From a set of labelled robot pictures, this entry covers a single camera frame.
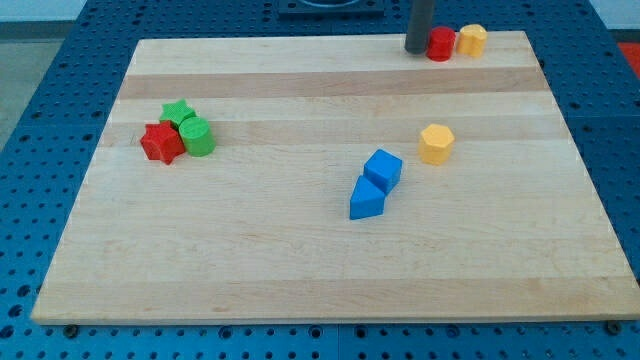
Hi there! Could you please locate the wooden board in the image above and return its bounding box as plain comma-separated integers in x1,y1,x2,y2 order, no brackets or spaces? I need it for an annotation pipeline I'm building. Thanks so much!
31,31,639,325

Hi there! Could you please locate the blue triangle block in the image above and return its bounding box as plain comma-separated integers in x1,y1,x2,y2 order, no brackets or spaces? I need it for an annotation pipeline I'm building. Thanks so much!
349,175,386,220

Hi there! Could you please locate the blue cube block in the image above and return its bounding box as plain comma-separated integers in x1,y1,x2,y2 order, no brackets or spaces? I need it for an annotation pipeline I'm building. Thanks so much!
363,149,403,195

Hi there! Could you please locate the yellow hexagon block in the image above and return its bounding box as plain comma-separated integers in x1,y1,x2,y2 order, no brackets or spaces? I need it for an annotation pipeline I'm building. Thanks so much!
418,124,455,165

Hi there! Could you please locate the green cylinder block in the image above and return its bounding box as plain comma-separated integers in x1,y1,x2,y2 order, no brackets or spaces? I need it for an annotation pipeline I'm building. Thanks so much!
179,117,216,157

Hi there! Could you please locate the green star block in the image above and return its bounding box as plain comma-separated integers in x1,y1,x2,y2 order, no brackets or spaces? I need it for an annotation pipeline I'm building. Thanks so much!
158,99,196,129

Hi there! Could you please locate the red star block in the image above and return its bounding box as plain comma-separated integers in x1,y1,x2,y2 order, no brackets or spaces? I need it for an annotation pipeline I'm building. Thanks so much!
140,121,186,165

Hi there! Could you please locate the red cylinder block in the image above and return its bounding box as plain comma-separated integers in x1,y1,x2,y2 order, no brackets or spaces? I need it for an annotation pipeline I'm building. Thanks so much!
426,26,456,62

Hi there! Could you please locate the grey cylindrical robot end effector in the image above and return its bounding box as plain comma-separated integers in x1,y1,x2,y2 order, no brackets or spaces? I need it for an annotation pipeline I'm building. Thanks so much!
404,0,436,55

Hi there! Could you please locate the yellow heart block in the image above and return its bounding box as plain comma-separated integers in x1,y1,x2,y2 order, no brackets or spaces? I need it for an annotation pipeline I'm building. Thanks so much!
456,24,488,58

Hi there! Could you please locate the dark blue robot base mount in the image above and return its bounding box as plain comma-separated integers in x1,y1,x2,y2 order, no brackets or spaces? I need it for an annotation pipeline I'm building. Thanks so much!
276,0,385,18

